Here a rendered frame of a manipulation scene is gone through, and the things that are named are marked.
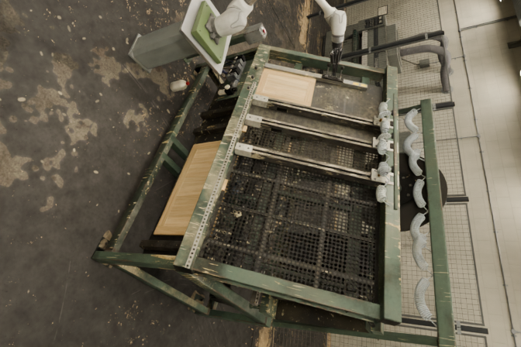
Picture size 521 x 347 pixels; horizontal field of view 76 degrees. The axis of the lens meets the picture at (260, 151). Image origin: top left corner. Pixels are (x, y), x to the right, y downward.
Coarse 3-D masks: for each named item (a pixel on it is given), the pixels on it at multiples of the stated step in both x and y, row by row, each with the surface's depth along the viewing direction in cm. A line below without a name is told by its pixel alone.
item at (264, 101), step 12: (264, 96) 278; (276, 108) 278; (288, 108) 275; (300, 108) 272; (312, 108) 274; (324, 120) 276; (336, 120) 272; (348, 120) 269; (360, 120) 271; (372, 120) 271
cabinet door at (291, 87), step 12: (264, 72) 303; (276, 72) 304; (264, 84) 294; (276, 84) 295; (288, 84) 296; (300, 84) 297; (312, 84) 298; (276, 96) 286; (288, 96) 288; (300, 96) 289
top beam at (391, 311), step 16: (384, 80) 307; (384, 96) 293; (384, 160) 248; (384, 208) 223; (384, 224) 215; (384, 240) 208; (384, 256) 202; (400, 256) 202; (384, 272) 196; (400, 272) 196; (384, 288) 190; (400, 288) 191; (384, 304) 185; (400, 304) 186; (384, 320) 183; (400, 320) 181
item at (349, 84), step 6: (264, 66) 305; (270, 66) 306; (276, 66) 306; (288, 72) 304; (294, 72) 303; (300, 72) 304; (306, 72) 304; (318, 78) 302; (336, 84) 303; (342, 84) 301; (348, 84) 300; (354, 84) 299; (360, 84) 300; (366, 84) 300; (366, 90) 300
